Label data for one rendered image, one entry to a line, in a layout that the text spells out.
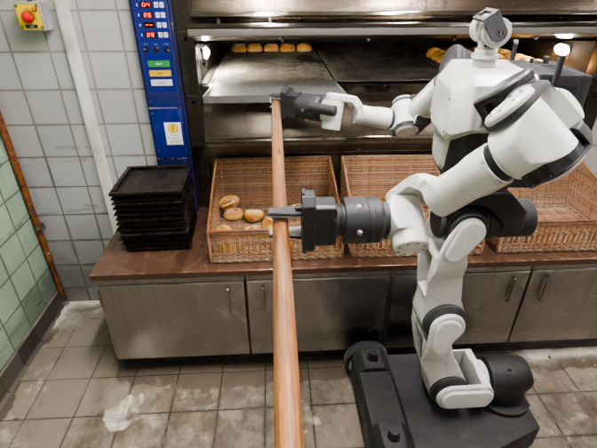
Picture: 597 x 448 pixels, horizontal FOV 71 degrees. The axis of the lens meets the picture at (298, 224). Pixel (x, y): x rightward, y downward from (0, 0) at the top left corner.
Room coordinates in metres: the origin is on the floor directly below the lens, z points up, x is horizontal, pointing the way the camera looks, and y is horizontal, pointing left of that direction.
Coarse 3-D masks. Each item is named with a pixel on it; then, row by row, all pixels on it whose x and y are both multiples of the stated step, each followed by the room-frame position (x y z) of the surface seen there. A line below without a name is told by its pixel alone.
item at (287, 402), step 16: (272, 112) 1.40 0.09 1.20; (272, 128) 1.24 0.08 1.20; (272, 144) 1.10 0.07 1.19; (272, 160) 0.99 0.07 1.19; (272, 176) 0.90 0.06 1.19; (288, 224) 0.68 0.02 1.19; (288, 240) 0.62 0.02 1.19; (288, 256) 0.56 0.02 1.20; (288, 272) 0.52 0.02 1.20; (288, 288) 0.48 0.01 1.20; (288, 304) 0.45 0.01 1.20; (288, 320) 0.41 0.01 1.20; (288, 336) 0.39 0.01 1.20; (288, 352) 0.36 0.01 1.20; (288, 368) 0.34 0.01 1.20; (288, 384) 0.31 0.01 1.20; (288, 400) 0.29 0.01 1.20; (288, 416) 0.27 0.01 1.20; (288, 432) 0.26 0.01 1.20
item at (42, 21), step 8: (16, 8) 1.79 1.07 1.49; (24, 8) 1.79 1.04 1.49; (40, 8) 1.80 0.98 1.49; (48, 8) 1.86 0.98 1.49; (16, 16) 1.79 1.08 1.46; (40, 16) 1.79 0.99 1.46; (48, 16) 1.84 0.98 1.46; (24, 24) 1.79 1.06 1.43; (32, 24) 1.79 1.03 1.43; (40, 24) 1.79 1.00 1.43; (48, 24) 1.82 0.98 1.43
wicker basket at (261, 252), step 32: (224, 160) 1.87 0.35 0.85; (256, 160) 1.88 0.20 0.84; (288, 160) 1.89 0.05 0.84; (320, 160) 1.90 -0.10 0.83; (224, 192) 1.83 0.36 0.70; (256, 192) 1.84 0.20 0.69; (288, 192) 1.85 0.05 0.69; (320, 192) 1.86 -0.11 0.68; (224, 224) 1.71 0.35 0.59; (256, 224) 1.71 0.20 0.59; (224, 256) 1.41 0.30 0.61; (256, 256) 1.42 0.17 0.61; (320, 256) 1.44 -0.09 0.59
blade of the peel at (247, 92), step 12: (216, 84) 1.91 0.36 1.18; (228, 84) 1.91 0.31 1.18; (240, 84) 1.91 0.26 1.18; (252, 84) 1.91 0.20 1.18; (264, 84) 1.91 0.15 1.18; (276, 84) 1.91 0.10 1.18; (288, 84) 1.91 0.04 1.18; (300, 84) 1.91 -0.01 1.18; (312, 84) 1.90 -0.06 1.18; (324, 84) 1.90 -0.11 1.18; (336, 84) 1.90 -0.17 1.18; (204, 96) 1.61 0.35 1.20; (216, 96) 1.61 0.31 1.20; (228, 96) 1.62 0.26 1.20; (240, 96) 1.62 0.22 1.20; (252, 96) 1.62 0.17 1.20; (264, 96) 1.62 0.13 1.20; (324, 96) 1.64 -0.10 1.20
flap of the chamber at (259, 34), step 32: (192, 32) 1.75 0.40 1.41; (224, 32) 1.76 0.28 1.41; (256, 32) 1.77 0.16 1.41; (288, 32) 1.77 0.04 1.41; (320, 32) 1.78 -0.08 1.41; (352, 32) 1.79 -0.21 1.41; (384, 32) 1.79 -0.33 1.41; (416, 32) 1.80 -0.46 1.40; (448, 32) 1.81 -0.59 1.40; (512, 32) 1.82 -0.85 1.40; (544, 32) 1.83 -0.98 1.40; (576, 32) 1.84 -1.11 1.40
